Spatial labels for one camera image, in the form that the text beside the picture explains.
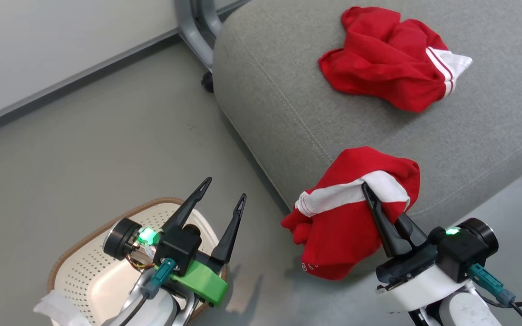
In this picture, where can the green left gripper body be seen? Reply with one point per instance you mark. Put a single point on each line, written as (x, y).
(204, 285)

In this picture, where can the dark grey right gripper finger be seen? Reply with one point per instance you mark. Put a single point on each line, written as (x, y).
(385, 231)
(413, 233)

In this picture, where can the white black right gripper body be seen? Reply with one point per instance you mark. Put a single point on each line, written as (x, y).
(419, 285)

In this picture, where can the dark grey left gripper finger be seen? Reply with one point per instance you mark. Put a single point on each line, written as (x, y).
(231, 231)
(188, 203)

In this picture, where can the red garment wide white band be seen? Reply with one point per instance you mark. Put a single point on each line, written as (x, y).
(333, 235)

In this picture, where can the grey fabric sofa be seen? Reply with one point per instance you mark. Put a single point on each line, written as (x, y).
(288, 68)

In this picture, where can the white perforated laundry basket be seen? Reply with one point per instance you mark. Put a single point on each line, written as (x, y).
(84, 271)

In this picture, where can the black caster wheel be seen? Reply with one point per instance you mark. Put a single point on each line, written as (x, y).
(207, 82)

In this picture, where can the white cloth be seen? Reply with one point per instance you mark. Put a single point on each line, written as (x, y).
(57, 308)

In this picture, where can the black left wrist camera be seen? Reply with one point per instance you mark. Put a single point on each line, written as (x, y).
(177, 249)

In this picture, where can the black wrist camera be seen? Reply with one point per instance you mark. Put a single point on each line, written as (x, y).
(458, 253)
(177, 249)

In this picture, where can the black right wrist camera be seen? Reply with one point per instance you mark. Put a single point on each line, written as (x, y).
(458, 253)

